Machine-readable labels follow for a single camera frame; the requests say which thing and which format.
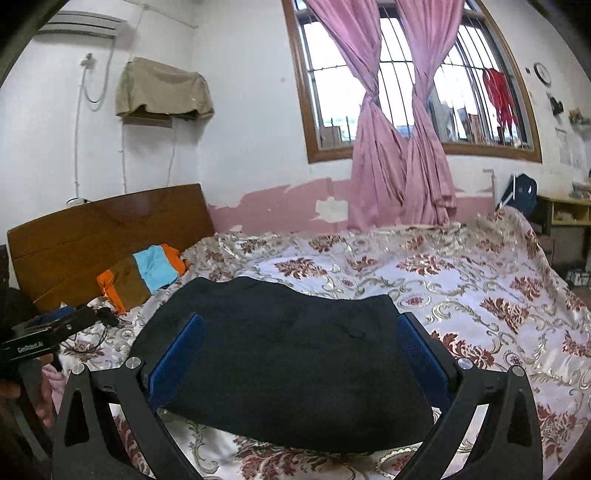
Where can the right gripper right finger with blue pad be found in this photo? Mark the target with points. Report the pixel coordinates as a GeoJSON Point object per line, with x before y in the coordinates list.
{"type": "Point", "coordinates": [508, 445]}

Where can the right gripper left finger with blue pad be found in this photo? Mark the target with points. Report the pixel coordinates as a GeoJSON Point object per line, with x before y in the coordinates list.
{"type": "Point", "coordinates": [86, 442]}

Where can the large black jacket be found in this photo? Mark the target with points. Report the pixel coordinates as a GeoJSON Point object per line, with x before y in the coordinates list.
{"type": "Point", "coordinates": [294, 370]}

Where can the person left hand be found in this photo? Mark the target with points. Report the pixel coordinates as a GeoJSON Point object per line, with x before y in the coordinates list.
{"type": "Point", "coordinates": [39, 392]}

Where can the brown wooden headboard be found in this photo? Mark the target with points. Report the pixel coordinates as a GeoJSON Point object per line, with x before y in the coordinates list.
{"type": "Point", "coordinates": [57, 257]}

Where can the orange blue brown pillow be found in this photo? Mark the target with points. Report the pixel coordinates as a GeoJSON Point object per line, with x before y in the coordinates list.
{"type": "Point", "coordinates": [131, 281]}

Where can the floral bed cover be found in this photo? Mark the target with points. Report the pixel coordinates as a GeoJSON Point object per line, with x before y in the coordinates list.
{"type": "Point", "coordinates": [486, 290]}

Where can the yellow wooden shelf desk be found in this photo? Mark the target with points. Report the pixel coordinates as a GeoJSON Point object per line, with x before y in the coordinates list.
{"type": "Point", "coordinates": [565, 223]}

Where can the dark blue backpack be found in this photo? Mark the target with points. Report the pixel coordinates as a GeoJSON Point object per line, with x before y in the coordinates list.
{"type": "Point", "coordinates": [520, 194]}

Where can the right pink curtain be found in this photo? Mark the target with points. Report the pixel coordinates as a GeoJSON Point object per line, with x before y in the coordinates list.
{"type": "Point", "coordinates": [431, 29]}

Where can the pink curtain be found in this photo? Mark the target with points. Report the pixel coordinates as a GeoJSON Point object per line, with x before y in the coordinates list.
{"type": "Point", "coordinates": [431, 29]}
{"type": "Point", "coordinates": [378, 171]}

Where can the beige cloth covered shelf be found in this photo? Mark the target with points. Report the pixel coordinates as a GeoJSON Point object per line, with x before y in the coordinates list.
{"type": "Point", "coordinates": [156, 89]}

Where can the left pink curtain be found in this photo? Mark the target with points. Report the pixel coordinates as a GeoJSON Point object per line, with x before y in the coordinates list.
{"type": "Point", "coordinates": [378, 171]}

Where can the white air conditioner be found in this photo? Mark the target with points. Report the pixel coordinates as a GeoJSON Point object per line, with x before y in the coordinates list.
{"type": "Point", "coordinates": [84, 23]}

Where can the red hanging garment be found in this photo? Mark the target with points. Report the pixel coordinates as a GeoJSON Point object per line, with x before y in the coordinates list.
{"type": "Point", "coordinates": [500, 97]}

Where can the round wall clock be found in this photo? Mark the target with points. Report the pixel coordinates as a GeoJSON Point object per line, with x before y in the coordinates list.
{"type": "Point", "coordinates": [543, 74]}

